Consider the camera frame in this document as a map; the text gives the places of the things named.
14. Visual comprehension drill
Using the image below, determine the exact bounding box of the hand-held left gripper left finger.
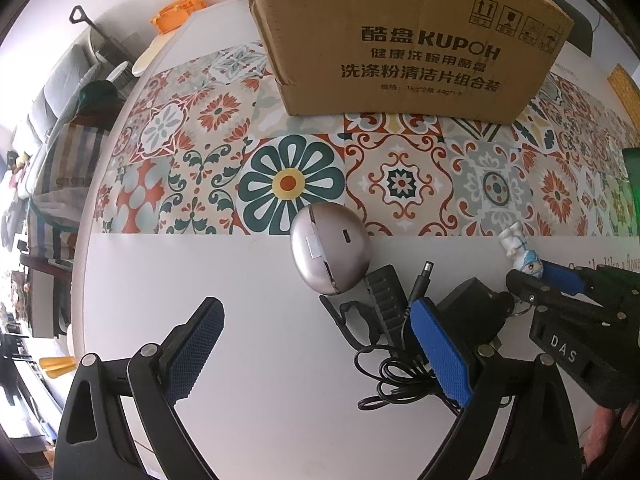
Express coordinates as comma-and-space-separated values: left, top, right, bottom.
56, 296, 225, 480

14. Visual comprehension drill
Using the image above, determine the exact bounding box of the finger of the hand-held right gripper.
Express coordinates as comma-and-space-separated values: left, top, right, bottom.
541, 259, 640, 302
505, 269, 627, 327

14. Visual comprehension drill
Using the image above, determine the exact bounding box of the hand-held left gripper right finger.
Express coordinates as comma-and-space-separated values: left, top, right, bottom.
410, 296, 586, 480

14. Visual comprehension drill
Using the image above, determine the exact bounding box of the white blue-haired figurine keychain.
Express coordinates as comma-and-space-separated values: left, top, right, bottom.
500, 225, 546, 278

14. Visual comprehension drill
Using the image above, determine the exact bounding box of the brown cardboard box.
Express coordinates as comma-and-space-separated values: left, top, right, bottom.
237, 0, 575, 126

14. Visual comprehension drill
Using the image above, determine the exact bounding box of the green box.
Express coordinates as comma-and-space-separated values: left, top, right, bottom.
622, 147, 640, 238

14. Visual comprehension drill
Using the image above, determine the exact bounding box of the silver computer mouse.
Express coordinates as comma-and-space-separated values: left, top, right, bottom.
291, 203, 373, 296

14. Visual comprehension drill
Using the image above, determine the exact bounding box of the patterned floral table mat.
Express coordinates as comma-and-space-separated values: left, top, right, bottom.
92, 42, 640, 238

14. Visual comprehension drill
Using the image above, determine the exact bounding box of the wicker tissue box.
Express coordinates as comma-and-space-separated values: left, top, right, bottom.
607, 63, 640, 111

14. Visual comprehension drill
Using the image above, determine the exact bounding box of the chair with striped cloth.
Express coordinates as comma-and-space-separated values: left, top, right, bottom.
27, 80, 126, 336

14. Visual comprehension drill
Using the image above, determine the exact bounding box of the dark green hat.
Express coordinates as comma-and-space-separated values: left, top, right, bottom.
80, 80, 126, 116

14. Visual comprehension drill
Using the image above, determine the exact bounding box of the dark grey dining chair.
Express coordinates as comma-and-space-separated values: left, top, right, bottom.
520, 0, 601, 56

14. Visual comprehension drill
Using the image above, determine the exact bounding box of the grey fabric sofa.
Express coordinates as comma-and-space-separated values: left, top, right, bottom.
10, 30, 101, 171

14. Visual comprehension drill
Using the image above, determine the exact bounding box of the cream flower-shaped side table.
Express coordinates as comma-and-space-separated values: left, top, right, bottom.
131, 2, 236, 73

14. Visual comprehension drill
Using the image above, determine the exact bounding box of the upright vacuum cleaner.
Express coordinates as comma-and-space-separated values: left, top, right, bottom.
70, 6, 131, 68

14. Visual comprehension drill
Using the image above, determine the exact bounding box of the orange plastic basket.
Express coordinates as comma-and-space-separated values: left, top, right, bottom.
150, 0, 208, 33

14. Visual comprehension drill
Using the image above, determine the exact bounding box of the black power cable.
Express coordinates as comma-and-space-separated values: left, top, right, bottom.
319, 259, 468, 413

